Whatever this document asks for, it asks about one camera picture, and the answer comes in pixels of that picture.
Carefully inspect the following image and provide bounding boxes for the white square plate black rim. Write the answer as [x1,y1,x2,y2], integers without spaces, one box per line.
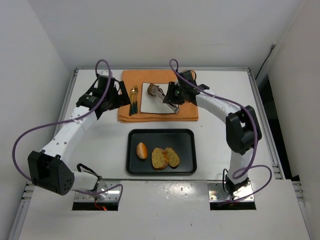
[140,82,160,114]

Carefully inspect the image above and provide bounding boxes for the black right base cable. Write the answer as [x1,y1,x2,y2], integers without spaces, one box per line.
[221,168,231,196]

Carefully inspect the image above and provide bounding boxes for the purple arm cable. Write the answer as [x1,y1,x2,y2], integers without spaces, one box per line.
[168,58,273,206]
[11,59,124,201]

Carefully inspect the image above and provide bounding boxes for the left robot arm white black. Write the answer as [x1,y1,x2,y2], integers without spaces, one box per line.
[27,72,130,196]

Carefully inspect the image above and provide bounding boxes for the glossy orange bun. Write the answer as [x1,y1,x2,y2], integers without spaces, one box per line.
[136,142,148,160]

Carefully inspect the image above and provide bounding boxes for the black wall cable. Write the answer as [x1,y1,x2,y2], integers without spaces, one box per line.
[254,43,276,81]

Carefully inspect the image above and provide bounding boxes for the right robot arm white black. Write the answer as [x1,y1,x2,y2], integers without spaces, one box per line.
[163,70,262,195]

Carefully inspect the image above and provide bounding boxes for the green handled gold knife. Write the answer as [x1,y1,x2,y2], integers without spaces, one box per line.
[131,97,136,115]

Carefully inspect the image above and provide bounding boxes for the stainless steel tongs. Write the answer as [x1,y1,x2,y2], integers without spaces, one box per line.
[147,83,180,114]

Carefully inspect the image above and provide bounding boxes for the seeded bread slice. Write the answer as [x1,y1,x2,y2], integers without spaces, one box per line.
[165,147,180,168]
[151,148,168,170]

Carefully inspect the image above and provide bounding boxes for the metal base plate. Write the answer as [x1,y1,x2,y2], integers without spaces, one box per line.
[73,181,123,203]
[207,181,255,203]

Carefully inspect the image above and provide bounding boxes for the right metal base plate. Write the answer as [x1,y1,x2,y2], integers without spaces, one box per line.
[207,181,255,203]

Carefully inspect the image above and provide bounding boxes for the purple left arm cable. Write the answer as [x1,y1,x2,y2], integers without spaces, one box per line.
[11,59,124,201]

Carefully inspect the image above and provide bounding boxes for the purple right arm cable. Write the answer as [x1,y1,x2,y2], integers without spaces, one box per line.
[168,58,273,206]

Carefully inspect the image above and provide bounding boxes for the orange woven placemat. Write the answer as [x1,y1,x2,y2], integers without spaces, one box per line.
[117,69,199,123]

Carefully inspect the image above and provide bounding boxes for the green handled gold spoon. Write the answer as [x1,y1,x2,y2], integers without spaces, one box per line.
[129,87,135,116]

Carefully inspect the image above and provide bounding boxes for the black baking tray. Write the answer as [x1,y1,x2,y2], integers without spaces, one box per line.
[125,128,197,176]

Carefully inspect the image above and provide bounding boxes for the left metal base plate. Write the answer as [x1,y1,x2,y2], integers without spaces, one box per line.
[73,181,123,203]

